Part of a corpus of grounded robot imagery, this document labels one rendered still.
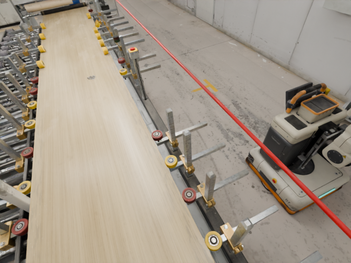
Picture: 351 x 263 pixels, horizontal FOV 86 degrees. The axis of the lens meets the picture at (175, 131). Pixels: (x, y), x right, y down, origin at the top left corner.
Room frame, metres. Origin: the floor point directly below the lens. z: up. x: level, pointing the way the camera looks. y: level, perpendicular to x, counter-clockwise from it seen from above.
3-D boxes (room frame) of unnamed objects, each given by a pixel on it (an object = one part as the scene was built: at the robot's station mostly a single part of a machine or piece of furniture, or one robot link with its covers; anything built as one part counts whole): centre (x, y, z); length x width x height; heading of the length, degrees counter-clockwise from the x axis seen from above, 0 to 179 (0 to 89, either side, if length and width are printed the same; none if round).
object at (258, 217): (0.26, -0.30, 0.80); 0.43 x 0.03 x 0.04; 110
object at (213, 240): (0.19, -0.12, 0.85); 0.08 x 0.08 x 0.11
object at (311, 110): (0.99, -1.09, 0.87); 0.23 x 0.15 x 0.11; 108
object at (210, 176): (0.43, -0.14, 0.88); 0.04 x 0.04 x 0.48; 20
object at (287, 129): (0.97, -1.10, 0.59); 0.55 x 0.34 x 0.83; 108
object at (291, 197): (0.88, -1.13, 0.16); 0.67 x 0.64 x 0.25; 18
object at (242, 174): (0.50, -0.22, 0.81); 0.43 x 0.03 x 0.04; 110
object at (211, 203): (0.45, -0.13, 0.82); 0.14 x 0.06 x 0.05; 20
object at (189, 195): (0.43, -0.03, 0.85); 0.08 x 0.08 x 0.11
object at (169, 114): (0.90, 0.03, 0.89); 0.04 x 0.04 x 0.48; 20
